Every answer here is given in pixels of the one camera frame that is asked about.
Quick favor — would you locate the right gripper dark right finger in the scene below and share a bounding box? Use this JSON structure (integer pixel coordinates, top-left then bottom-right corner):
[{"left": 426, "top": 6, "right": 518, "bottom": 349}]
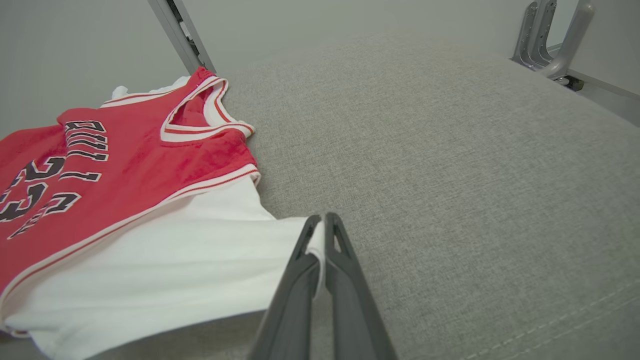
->
[{"left": 325, "top": 212, "right": 398, "bottom": 360}]

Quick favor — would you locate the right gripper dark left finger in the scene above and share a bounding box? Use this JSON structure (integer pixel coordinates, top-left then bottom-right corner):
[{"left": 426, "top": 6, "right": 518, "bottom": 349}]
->
[{"left": 249, "top": 215, "right": 322, "bottom": 360}]

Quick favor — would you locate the red white basketball jersey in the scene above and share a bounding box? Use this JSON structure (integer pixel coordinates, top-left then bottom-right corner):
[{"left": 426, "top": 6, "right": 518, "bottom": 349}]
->
[{"left": 0, "top": 66, "right": 326, "bottom": 360}]

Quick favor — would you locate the grey fabric sofa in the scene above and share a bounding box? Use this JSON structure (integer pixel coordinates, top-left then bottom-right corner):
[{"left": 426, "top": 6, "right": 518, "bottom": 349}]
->
[{"left": 0, "top": 35, "right": 640, "bottom": 360}]

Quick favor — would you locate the grey metal wheeled stand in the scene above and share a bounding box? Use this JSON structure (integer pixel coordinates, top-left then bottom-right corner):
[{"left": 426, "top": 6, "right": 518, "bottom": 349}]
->
[{"left": 511, "top": 0, "right": 596, "bottom": 92}]

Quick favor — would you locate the grey metal partition post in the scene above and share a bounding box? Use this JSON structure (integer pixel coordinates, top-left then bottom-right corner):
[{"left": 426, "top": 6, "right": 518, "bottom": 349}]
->
[{"left": 147, "top": 0, "right": 217, "bottom": 75}]

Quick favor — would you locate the grey partition base rail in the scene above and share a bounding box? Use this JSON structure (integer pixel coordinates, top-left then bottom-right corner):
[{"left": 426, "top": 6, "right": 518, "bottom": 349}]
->
[{"left": 547, "top": 42, "right": 640, "bottom": 128}]

